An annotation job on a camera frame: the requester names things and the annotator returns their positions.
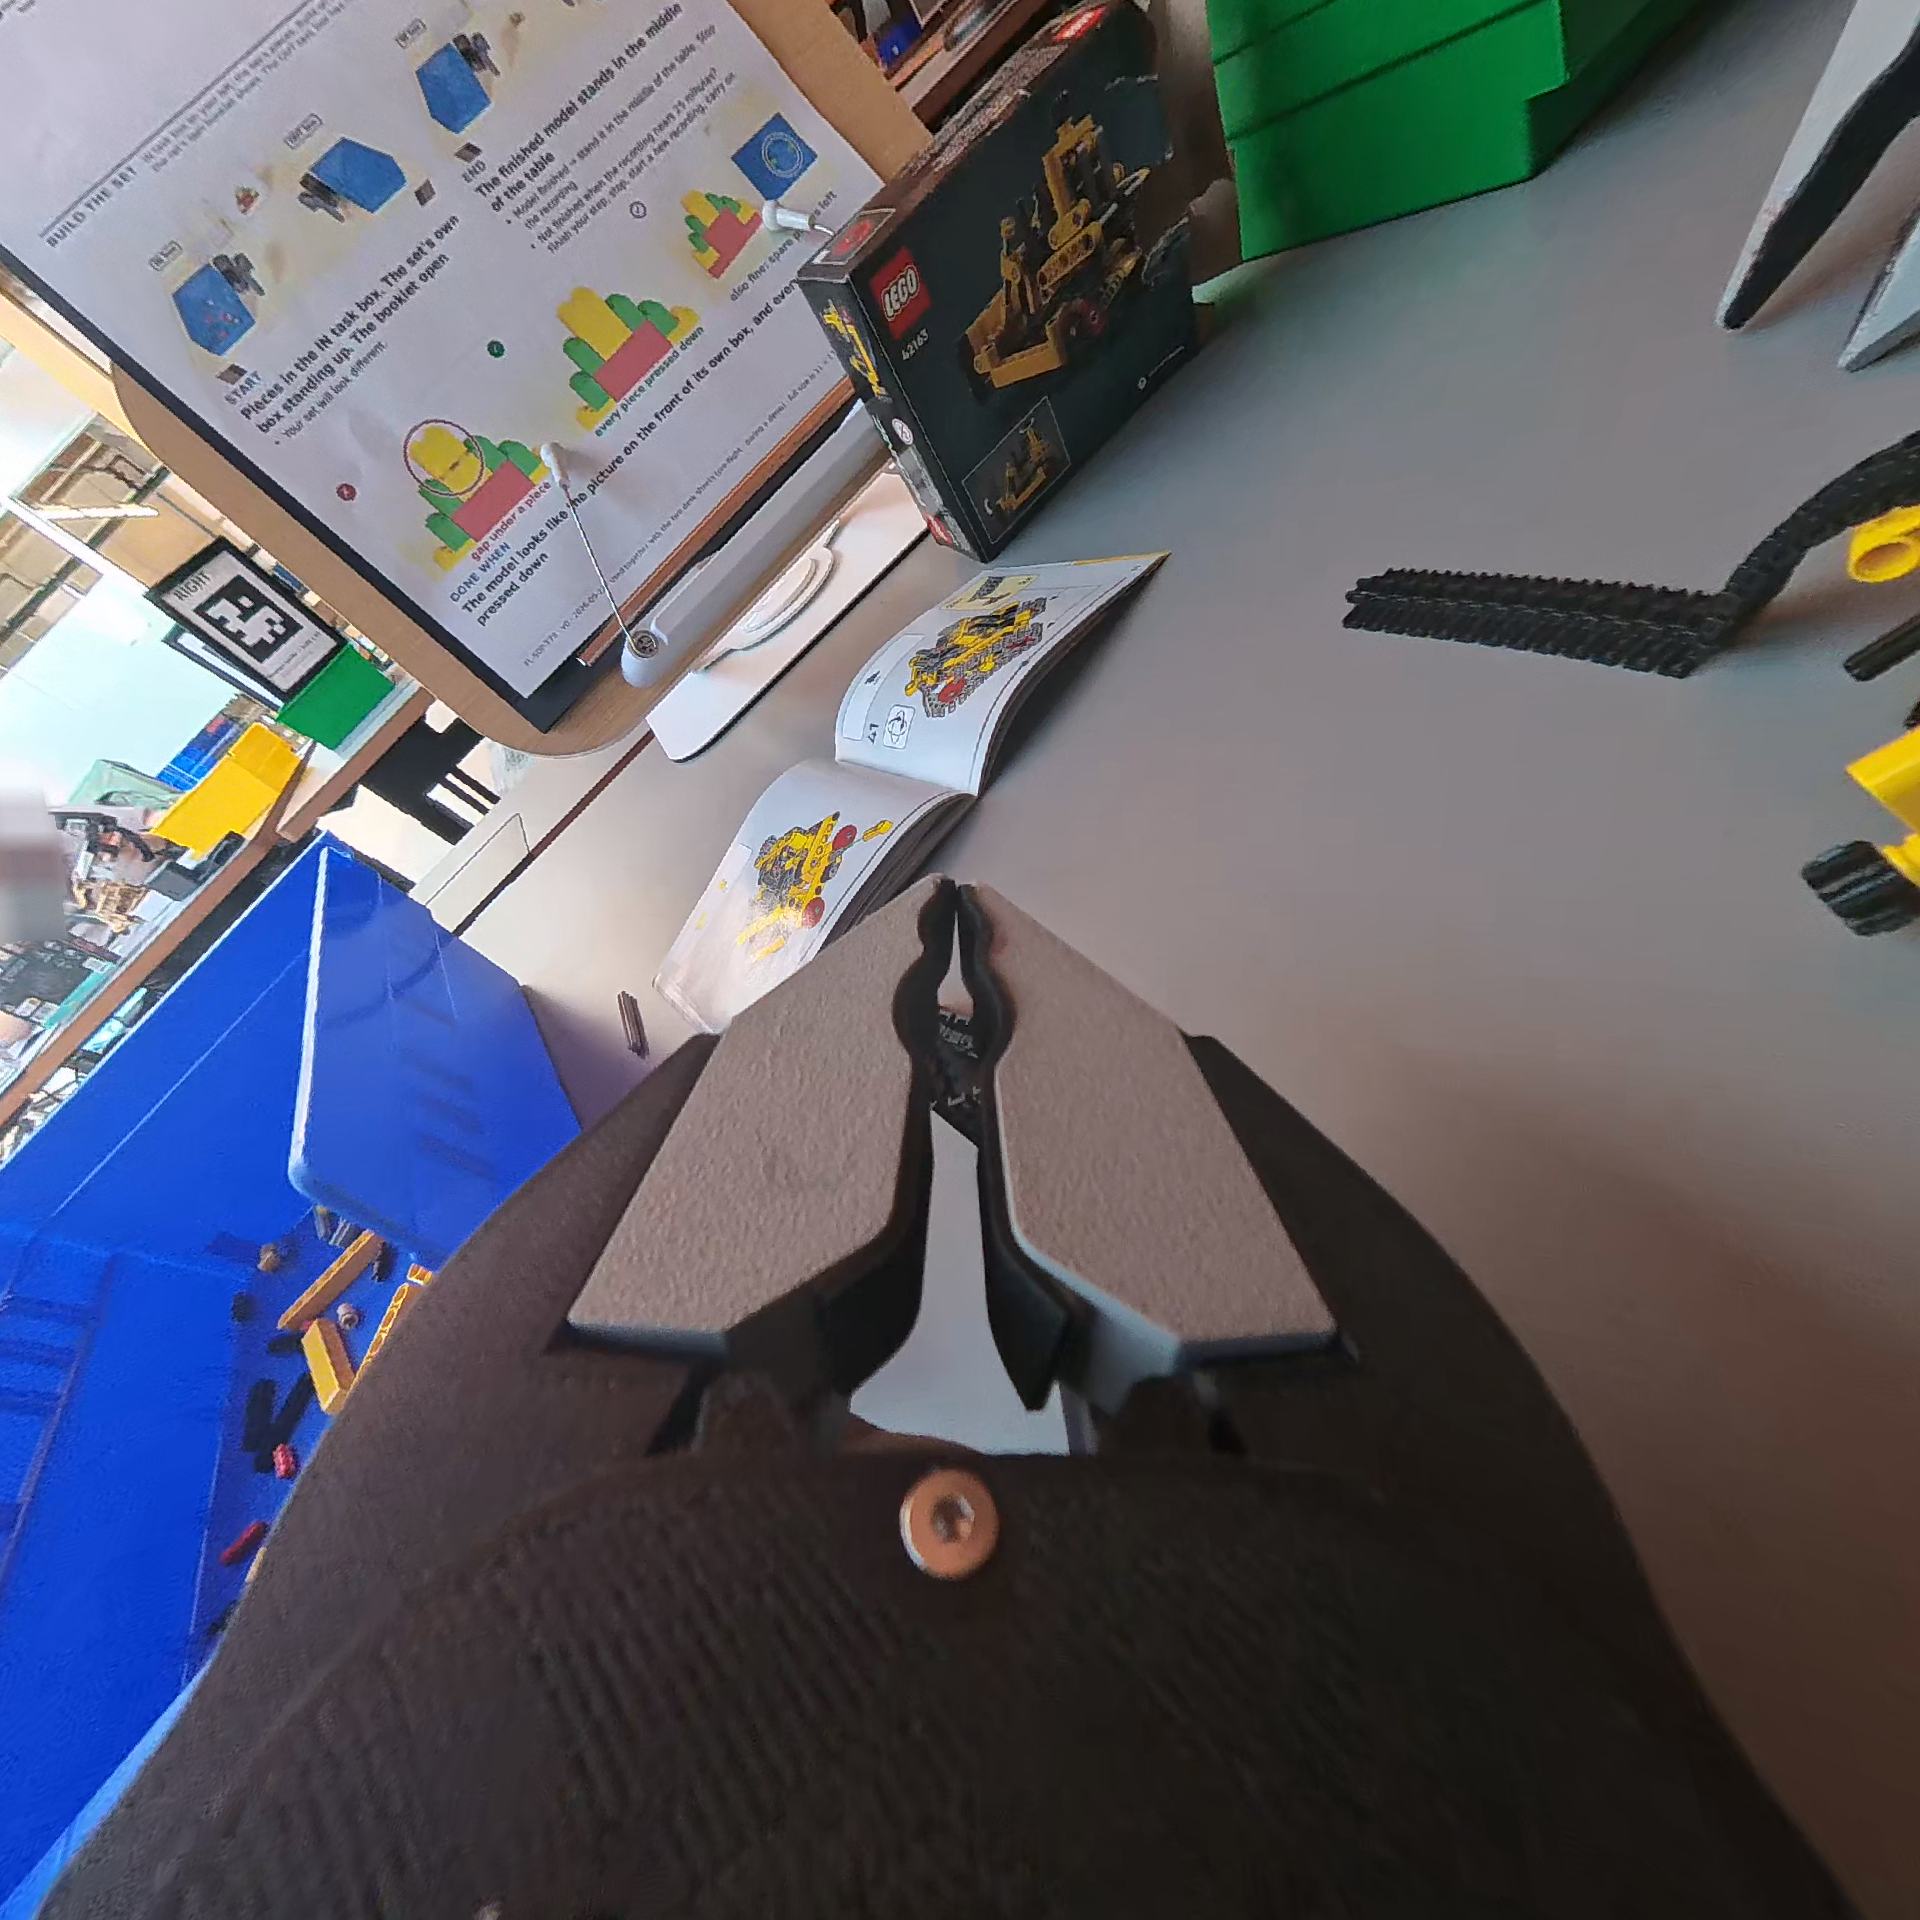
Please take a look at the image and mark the printed instruction sheet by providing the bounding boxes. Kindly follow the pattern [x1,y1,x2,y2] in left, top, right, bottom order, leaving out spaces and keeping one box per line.
[0,0,886,700]

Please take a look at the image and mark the wooden board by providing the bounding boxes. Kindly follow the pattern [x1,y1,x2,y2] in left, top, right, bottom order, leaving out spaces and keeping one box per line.
[0,0,938,759]

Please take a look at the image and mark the white stand base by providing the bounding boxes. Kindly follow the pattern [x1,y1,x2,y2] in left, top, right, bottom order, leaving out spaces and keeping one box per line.
[621,510,932,763]

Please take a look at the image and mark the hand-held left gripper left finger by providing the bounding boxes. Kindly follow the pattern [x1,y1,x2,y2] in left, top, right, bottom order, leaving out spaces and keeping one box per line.
[564,874,961,1414]

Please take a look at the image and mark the black lego track strip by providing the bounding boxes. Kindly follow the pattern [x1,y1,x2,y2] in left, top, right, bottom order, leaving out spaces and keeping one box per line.
[1716,434,1920,648]
[1342,568,1741,681]

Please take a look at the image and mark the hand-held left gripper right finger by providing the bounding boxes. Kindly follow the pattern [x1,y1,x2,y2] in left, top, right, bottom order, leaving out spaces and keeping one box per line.
[958,882,1338,1414]

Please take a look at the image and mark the small green bin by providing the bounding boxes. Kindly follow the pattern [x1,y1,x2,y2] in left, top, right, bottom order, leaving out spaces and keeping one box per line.
[276,644,396,752]

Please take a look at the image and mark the fiducial tag sign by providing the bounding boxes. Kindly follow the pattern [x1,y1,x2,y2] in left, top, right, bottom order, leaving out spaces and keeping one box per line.
[142,538,348,707]

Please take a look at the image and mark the small black lego piece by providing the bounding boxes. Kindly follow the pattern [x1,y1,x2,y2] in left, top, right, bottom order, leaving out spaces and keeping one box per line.
[921,1007,999,1114]

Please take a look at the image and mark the blue plastic bin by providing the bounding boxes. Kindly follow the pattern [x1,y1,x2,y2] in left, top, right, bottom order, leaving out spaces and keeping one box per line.
[0,832,586,1906]

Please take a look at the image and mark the loose lego pieces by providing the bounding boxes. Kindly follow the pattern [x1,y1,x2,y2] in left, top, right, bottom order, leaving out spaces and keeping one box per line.
[223,1208,441,1569]

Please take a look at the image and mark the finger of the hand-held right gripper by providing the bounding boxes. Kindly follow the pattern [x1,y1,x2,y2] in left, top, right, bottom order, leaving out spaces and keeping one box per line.
[1834,222,1920,376]
[1714,0,1920,332]

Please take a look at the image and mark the green plastic bin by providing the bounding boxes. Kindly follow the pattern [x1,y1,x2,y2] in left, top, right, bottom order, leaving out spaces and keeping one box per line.
[1204,0,1660,266]

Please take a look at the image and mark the yellow lego bulldozer model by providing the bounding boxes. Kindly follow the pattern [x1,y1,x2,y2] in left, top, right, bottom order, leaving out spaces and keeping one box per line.
[1799,508,1920,939]

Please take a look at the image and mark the open lego instruction booklet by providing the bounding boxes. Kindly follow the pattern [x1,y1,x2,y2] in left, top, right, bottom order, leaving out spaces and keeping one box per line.
[650,552,1172,1038]

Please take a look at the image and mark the dark lego set box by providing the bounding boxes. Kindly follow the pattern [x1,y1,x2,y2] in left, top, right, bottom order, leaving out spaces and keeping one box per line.
[794,0,1201,564]

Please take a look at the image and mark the yellow bin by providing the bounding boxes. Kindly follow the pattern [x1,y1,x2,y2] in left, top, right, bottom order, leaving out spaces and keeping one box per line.
[150,722,309,858]

